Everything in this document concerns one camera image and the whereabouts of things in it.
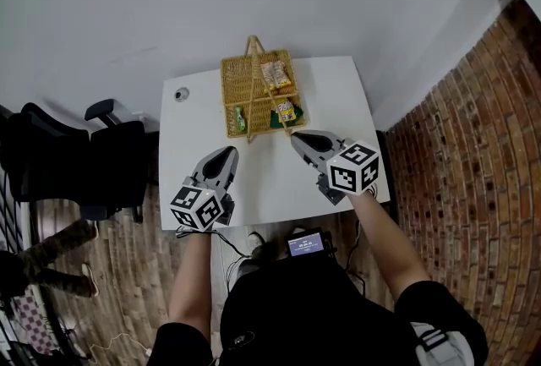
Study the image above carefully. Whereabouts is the person's black shirt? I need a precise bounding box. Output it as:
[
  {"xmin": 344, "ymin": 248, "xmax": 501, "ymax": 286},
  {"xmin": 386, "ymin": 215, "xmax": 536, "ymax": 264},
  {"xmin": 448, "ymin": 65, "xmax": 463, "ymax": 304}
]
[{"xmin": 147, "ymin": 254, "xmax": 490, "ymax": 366}]

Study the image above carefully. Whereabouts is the grey white shoulder bag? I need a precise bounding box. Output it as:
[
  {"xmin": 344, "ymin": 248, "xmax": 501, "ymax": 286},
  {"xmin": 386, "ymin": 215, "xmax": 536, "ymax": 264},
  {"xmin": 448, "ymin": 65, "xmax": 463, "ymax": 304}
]
[{"xmin": 409, "ymin": 321, "xmax": 477, "ymax": 366}]

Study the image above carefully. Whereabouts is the orange-ended peanut snack packet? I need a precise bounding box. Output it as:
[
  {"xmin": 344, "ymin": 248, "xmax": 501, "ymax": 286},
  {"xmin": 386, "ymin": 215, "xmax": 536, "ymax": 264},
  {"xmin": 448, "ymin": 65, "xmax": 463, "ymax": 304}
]
[{"xmin": 260, "ymin": 61, "xmax": 292, "ymax": 90}]

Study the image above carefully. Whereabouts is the purple white checkered cloth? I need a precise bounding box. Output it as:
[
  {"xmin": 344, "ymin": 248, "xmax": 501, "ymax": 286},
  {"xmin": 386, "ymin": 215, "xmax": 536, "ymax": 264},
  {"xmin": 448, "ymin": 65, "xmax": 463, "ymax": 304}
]
[{"xmin": 12, "ymin": 294, "xmax": 56, "ymax": 357}]

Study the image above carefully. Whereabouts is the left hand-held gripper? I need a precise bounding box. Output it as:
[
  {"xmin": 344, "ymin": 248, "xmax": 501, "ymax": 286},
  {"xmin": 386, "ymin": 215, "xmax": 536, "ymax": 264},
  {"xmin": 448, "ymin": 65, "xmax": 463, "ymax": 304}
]
[{"xmin": 169, "ymin": 145, "xmax": 240, "ymax": 232}]

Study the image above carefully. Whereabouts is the wicker basket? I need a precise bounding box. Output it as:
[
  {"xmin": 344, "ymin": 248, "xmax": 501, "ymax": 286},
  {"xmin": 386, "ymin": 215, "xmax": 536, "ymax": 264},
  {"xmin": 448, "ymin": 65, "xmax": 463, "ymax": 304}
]
[{"xmin": 220, "ymin": 35, "xmax": 309, "ymax": 144}]

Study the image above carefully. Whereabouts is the person's right forearm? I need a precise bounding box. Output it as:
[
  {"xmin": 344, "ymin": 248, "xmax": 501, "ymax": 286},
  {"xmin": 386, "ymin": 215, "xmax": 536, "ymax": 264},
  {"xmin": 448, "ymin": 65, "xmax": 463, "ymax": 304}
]
[{"xmin": 348, "ymin": 190, "xmax": 432, "ymax": 306}]

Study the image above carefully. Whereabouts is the black metal railing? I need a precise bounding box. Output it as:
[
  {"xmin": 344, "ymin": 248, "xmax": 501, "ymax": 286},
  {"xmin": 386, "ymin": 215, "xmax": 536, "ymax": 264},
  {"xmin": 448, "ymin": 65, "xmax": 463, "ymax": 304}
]
[{"xmin": 0, "ymin": 169, "xmax": 26, "ymax": 255}]

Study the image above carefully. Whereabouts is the person's left shoe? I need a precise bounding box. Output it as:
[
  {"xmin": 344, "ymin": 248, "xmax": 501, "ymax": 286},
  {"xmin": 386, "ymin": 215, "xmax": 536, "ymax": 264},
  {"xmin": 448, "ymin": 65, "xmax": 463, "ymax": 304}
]
[{"xmin": 247, "ymin": 231, "xmax": 267, "ymax": 259}]

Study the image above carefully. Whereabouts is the person's left forearm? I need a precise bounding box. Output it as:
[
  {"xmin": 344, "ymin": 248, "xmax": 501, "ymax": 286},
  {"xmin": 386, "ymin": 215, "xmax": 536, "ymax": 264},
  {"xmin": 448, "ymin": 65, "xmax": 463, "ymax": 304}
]
[{"xmin": 168, "ymin": 228, "xmax": 212, "ymax": 340}]

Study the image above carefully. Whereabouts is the yellow green snack bag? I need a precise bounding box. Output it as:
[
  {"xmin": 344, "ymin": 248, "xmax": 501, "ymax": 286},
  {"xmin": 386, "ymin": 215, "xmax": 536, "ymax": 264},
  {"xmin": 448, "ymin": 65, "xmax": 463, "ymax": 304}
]
[{"xmin": 270, "ymin": 98, "xmax": 304, "ymax": 128}]

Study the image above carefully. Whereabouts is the black office chair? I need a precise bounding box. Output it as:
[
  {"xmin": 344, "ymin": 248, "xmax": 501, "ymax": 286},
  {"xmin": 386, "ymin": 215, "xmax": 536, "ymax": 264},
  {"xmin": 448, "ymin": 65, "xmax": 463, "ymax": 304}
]
[{"xmin": 0, "ymin": 98, "xmax": 160, "ymax": 221}]

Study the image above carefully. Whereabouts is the small black screen device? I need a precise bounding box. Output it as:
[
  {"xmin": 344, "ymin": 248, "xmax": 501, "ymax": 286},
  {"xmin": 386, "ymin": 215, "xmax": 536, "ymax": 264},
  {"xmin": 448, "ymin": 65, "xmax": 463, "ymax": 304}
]
[{"xmin": 286, "ymin": 231, "xmax": 327, "ymax": 258}]

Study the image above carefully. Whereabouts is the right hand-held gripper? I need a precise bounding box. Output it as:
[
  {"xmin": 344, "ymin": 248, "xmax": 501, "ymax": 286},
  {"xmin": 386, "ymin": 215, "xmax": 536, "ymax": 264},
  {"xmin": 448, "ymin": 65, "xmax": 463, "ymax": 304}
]
[{"xmin": 290, "ymin": 129, "xmax": 380, "ymax": 207}]

